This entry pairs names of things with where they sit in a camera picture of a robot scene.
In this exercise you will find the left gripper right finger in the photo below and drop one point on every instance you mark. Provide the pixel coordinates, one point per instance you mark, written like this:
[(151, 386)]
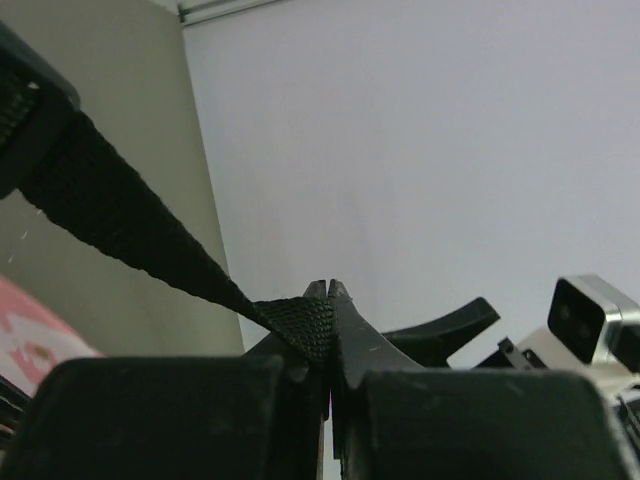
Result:
[(396, 419)]

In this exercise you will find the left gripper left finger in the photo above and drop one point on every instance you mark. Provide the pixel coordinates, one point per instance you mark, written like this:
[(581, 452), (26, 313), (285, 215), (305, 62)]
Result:
[(256, 416)]

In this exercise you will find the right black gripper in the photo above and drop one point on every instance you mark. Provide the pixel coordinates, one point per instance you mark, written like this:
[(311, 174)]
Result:
[(432, 343)]

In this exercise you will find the pink SPORT racket bag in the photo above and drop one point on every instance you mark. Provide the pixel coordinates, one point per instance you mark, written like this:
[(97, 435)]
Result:
[(54, 155)]

